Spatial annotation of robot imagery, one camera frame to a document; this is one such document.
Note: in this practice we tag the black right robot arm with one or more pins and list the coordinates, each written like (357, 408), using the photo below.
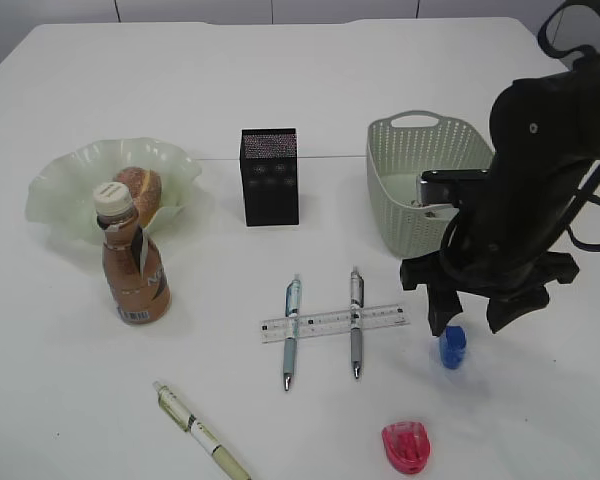
(546, 135)

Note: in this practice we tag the blue pencil sharpener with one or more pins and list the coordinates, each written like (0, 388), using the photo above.
(452, 347)

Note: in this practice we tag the grey black click pen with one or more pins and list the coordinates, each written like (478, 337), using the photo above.
(356, 305)

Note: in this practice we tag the blue grey click pen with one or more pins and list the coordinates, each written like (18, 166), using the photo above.
(292, 307)

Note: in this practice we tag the clear plastic ruler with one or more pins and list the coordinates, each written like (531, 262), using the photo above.
(335, 323)

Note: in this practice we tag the light green woven basket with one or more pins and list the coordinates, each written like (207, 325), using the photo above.
(399, 148)

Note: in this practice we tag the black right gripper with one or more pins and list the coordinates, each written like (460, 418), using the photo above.
(506, 260)

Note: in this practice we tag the black mesh pen holder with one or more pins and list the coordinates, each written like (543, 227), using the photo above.
(268, 166)

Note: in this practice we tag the sugared bread bun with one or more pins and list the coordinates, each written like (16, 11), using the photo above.
(145, 187)

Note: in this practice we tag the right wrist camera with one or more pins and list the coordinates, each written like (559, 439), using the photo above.
(455, 187)

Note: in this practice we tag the green ruffled glass plate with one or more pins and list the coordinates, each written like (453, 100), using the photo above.
(60, 196)

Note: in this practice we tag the red pencil sharpener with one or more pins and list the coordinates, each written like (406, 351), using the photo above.
(407, 446)

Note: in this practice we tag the brown coffee drink bottle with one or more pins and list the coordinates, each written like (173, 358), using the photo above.
(131, 261)

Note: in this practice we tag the white green pen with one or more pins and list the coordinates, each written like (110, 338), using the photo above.
(189, 423)

